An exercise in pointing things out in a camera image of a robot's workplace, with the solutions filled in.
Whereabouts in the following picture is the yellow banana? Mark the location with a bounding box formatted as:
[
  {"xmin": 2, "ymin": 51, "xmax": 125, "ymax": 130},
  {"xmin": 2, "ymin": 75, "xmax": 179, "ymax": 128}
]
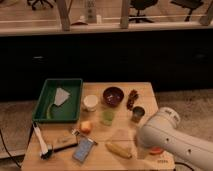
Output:
[{"xmin": 105, "ymin": 141, "xmax": 132, "ymax": 159}]

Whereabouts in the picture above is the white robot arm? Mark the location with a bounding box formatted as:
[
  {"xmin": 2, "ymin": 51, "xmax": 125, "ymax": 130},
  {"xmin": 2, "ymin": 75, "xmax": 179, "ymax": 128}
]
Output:
[{"xmin": 136, "ymin": 107, "xmax": 213, "ymax": 171}]

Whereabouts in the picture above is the purple bowl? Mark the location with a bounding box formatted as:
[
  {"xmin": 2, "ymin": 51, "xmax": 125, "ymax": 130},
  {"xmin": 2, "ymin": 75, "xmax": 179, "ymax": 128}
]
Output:
[{"xmin": 103, "ymin": 87, "xmax": 124, "ymax": 107}]

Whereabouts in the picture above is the orange bowl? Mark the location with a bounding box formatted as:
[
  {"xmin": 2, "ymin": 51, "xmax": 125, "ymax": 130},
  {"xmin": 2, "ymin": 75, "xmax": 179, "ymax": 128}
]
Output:
[{"xmin": 149, "ymin": 148, "xmax": 164, "ymax": 155}]

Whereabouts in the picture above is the white cup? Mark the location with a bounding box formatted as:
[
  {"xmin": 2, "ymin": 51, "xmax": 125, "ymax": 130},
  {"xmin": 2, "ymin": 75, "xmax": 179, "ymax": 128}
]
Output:
[{"xmin": 83, "ymin": 95, "xmax": 98, "ymax": 112}]

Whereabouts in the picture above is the green translucent cup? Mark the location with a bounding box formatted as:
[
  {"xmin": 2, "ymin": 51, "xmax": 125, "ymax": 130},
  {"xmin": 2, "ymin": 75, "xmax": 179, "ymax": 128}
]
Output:
[{"xmin": 101, "ymin": 110, "xmax": 115, "ymax": 126}]

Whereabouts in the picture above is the dark metal cup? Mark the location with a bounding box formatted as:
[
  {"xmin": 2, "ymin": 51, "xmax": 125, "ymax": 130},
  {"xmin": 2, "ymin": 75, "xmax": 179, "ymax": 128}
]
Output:
[{"xmin": 131, "ymin": 106, "xmax": 145, "ymax": 123}]

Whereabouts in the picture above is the green plastic tray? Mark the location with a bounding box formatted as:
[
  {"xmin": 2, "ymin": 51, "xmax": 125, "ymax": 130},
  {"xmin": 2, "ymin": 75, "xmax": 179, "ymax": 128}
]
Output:
[{"xmin": 32, "ymin": 78, "xmax": 83, "ymax": 123}]

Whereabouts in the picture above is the orange apple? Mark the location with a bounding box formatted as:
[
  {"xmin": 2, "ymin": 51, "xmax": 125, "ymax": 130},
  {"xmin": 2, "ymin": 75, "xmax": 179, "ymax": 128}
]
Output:
[{"xmin": 80, "ymin": 121, "xmax": 92, "ymax": 134}]

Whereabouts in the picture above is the small metal utensil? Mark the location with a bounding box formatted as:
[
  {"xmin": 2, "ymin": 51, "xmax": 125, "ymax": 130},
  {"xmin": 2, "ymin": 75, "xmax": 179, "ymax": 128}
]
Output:
[{"xmin": 71, "ymin": 129, "xmax": 98, "ymax": 145}]

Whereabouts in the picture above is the green vegetable in tray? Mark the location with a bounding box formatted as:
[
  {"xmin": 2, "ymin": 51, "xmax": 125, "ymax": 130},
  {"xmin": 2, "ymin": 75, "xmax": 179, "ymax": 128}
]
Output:
[{"xmin": 46, "ymin": 103, "xmax": 54, "ymax": 119}]

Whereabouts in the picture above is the blue sponge block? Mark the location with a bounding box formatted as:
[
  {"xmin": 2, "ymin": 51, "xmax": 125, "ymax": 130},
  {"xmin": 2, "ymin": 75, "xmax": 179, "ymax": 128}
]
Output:
[{"xmin": 72, "ymin": 138, "xmax": 94, "ymax": 163}]

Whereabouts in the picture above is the white handled brush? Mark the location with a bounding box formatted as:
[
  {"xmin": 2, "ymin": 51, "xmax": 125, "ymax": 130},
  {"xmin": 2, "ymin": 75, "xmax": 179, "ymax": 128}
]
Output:
[{"xmin": 33, "ymin": 122, "xmax": 48, "ymax": 159}]

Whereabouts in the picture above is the black handled tool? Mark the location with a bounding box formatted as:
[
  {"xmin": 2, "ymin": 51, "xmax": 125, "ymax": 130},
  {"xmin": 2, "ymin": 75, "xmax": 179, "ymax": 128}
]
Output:
[{"xmin": 40, "ymin": 143, "xmax": 78, "ymax": 160}]

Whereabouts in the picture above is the black cable on floor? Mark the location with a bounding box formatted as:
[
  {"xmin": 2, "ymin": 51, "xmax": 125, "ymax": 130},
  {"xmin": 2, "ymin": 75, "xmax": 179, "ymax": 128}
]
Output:
[{"xmin": 173, "ymin": 161, "xmax": 196, "ymax": 171}]

